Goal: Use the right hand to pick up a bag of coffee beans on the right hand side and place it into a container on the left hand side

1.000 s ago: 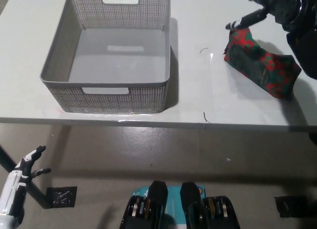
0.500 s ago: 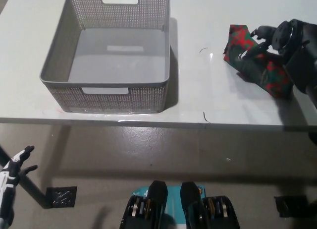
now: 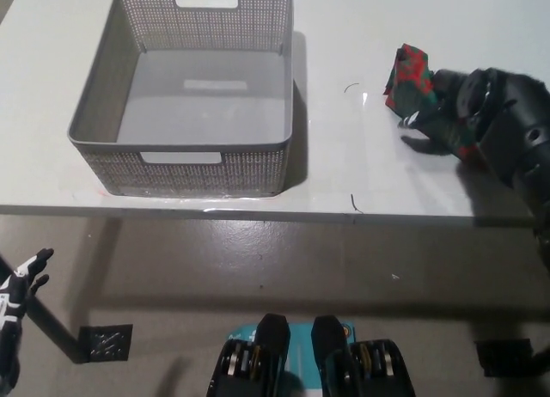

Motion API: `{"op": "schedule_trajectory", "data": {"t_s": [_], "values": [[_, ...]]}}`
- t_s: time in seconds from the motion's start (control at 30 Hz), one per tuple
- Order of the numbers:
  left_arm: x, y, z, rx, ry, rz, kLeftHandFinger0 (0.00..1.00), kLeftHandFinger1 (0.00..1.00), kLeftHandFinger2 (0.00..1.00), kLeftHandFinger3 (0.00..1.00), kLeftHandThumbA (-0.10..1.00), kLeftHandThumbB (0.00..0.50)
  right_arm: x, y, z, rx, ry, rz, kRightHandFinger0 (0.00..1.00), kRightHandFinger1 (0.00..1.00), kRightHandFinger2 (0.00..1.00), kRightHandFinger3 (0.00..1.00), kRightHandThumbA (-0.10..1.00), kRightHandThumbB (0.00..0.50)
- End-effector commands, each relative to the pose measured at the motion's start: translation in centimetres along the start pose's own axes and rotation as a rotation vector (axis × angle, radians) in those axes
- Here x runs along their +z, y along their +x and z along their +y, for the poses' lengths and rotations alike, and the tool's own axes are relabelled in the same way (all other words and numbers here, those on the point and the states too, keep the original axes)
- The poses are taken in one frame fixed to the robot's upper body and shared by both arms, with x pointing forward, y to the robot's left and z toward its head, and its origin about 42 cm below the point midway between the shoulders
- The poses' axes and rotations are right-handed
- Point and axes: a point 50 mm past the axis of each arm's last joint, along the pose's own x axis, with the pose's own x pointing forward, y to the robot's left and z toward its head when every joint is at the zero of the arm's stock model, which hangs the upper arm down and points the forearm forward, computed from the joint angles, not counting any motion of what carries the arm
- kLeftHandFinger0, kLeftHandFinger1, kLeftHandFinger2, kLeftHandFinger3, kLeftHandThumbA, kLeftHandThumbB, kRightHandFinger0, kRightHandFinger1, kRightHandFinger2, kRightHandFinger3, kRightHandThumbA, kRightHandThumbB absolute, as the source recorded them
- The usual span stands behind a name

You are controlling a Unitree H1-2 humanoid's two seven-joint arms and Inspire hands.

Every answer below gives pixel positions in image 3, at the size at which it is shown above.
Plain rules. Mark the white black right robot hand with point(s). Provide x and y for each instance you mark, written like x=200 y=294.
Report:
x=451 y=87

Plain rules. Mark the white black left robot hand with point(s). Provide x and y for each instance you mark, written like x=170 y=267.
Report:
x=15 y=298

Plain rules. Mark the red green patterned cloth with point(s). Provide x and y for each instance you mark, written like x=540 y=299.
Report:
x=408 y=79

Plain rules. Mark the black table leg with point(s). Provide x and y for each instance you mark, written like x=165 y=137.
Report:
x=47 y=319

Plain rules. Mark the black floor tape patch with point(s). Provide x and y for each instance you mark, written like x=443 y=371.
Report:
x=505 y=358
x=107 y=343

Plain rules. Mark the grey perforated plastic basket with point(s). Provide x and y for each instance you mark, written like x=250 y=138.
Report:
x=99 y=92

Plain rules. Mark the black teal left robot body block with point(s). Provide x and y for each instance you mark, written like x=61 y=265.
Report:
x=245 y=367

